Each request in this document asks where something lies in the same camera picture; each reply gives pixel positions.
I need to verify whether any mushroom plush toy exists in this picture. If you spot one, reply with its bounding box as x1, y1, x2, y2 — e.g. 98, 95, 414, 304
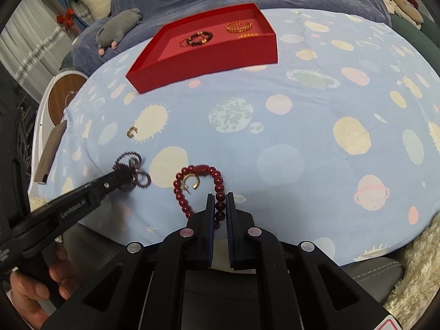
376, 0, 425, 30

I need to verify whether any red cardboard box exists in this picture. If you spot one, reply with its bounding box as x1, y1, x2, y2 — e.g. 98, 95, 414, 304
125, 3, 278, 94

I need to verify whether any black bead bracelet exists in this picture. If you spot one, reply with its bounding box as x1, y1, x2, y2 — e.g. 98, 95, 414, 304
180, 31, 214, 48

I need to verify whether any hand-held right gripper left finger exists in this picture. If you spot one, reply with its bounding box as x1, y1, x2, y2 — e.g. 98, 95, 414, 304
41, 193, 215, 330

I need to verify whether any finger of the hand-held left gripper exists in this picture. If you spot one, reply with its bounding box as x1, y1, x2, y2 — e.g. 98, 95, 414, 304
87, 167, 138, 198

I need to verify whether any dark red bead bracelet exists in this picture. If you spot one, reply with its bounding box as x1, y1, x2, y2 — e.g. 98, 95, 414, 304
173, 165, 226, 229

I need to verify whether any red bow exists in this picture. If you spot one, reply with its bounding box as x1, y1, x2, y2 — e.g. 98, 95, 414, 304
56, 7, 74, 28

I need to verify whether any white curtain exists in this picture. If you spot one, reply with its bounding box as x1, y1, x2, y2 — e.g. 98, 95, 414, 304
0, 0, 73, 104

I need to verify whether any person's left hand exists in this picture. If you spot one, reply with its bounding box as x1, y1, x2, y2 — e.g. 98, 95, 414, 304
10, 242, 80, 324

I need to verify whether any light blue printed tablecloth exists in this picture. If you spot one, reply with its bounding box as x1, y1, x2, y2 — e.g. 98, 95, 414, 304
27, 7, 440, 267

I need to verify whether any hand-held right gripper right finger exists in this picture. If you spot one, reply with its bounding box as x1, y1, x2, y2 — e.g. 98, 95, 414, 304
226, 192, 391, 330

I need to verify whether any silver tinsel garland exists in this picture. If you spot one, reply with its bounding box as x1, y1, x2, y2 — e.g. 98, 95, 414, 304
14, 24, 64, 83

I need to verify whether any cream fluffy blanket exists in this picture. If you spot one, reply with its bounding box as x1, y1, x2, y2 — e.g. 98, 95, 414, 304
383, 213, 440, 322

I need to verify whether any dark green sofa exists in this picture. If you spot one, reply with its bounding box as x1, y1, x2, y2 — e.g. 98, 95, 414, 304
369, 0, 440, 73

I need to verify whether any grey leather chair seat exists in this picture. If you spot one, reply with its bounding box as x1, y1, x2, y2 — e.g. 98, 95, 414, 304
62, 225, 403, 330

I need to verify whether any brown flat box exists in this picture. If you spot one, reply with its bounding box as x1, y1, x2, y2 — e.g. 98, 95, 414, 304
34, 122, 67, 185

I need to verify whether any white device with wooden disc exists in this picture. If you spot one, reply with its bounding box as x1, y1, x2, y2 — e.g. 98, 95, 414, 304
26, 70, 90, 193

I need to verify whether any small purple bead bracelet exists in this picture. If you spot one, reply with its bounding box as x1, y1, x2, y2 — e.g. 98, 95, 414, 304
113, 150, 152, 191

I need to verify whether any gold chain bracelet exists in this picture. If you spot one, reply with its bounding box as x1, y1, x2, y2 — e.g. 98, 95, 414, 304
226, 21, 252, 34

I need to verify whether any grey plush toy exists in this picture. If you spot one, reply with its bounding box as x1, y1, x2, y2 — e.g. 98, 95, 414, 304
95, 8, 143, 56

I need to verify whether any open metal ring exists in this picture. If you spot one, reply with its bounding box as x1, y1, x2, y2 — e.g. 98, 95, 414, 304
181, 175, 202, 193

